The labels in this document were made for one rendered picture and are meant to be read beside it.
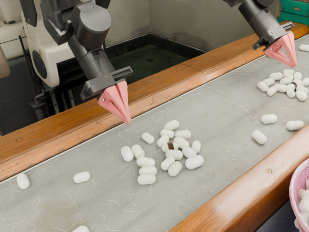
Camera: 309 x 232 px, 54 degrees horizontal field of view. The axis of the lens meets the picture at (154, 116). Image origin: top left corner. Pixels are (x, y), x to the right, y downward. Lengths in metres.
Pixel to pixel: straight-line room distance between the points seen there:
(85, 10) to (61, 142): 0.28
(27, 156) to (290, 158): 0.51
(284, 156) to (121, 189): 0.31
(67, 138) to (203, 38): 2.17
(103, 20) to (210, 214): 0.38
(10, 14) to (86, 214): 0.98
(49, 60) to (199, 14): 1.82
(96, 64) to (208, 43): 2.15
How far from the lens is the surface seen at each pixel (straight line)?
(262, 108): 0.79
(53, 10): 0.64
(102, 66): 0.61
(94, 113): 0.73
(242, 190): 0.54
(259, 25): 0.83
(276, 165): 0.60
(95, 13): 0.58
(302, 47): 1.15
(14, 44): 1.34
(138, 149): 0.61
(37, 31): 1.08
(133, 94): 0.79
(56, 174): 0.63
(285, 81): 0.90
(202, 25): 2.71
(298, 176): 0.60
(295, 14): 1.38
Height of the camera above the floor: 1.15
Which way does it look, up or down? 34 degrees down
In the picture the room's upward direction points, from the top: 3 degrees counter-clockwise
